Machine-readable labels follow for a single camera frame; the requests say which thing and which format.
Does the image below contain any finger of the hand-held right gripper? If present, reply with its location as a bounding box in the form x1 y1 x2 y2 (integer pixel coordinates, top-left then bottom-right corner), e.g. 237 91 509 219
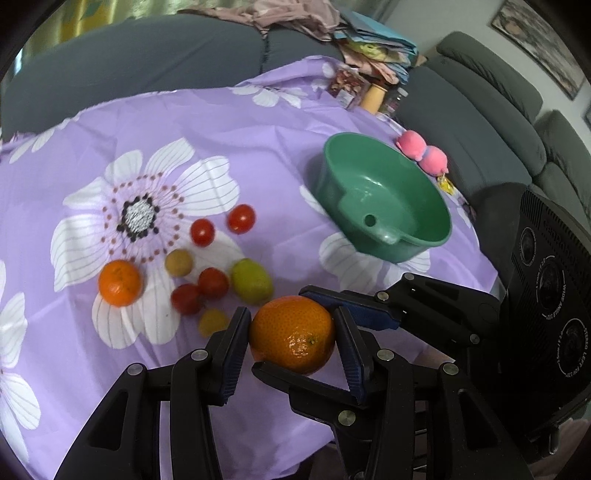
299 272 504 365
252 361 370 462

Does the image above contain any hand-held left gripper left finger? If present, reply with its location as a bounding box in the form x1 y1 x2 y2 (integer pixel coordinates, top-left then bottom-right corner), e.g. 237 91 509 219
58 305 252 480

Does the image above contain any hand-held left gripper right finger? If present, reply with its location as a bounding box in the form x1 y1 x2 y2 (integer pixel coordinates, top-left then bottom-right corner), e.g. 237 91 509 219
333 305 534 480

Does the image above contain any large orange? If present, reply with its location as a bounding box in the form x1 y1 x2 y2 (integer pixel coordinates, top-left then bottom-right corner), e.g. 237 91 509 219
249 295 336 376

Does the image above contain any green plastic bowl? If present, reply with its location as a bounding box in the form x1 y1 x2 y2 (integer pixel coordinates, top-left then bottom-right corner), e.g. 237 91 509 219
315 132 452 265

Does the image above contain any small orange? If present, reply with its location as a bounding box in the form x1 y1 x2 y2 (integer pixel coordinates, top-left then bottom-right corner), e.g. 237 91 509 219
98 259 142 308

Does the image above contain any red cherry tomato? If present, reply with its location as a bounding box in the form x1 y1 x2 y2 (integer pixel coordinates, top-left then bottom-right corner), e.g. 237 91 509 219
171 283 202 316
198 267 230 298
191 219 216 247
227 204 256 234

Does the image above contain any small tan longan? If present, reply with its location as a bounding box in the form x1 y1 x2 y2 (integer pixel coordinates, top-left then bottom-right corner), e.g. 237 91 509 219
198 308 229 337
165 248 193 278

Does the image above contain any pink plush toy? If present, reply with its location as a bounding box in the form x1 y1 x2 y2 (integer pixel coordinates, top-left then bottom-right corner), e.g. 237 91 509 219
393 130 450 177

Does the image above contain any purple floral tablecloth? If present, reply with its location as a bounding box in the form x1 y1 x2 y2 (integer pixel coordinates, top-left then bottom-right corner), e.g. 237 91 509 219
0 55 502 480

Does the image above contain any grey recliner sofa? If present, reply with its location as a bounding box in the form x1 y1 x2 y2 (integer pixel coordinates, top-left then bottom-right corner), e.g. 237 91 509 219
397 31 591 259

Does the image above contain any dark glass jar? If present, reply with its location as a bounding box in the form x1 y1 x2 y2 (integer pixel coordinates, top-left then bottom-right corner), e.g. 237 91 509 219
383 88 409 116

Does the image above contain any yellow bottle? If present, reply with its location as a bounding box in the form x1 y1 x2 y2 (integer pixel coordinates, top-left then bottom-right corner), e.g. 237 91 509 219
360 83 386 114

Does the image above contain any patterned snack packet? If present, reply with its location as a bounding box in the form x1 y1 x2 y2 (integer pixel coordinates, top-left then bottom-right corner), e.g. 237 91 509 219
329 65 370 109

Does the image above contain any stack of blue folded cloths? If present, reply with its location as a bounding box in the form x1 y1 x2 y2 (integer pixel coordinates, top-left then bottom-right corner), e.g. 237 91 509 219
332 9 419 84

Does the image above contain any pile of pink clothes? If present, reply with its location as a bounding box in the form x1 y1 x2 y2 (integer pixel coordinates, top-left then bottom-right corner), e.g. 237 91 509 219
178 0 352 42

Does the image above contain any yellow green curtain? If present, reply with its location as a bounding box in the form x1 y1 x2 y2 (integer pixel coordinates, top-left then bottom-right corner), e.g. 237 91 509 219
60 0 185 42

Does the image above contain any framed wall picture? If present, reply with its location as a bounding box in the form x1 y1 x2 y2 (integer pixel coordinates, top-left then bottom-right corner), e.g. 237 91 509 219
490 0 585 100

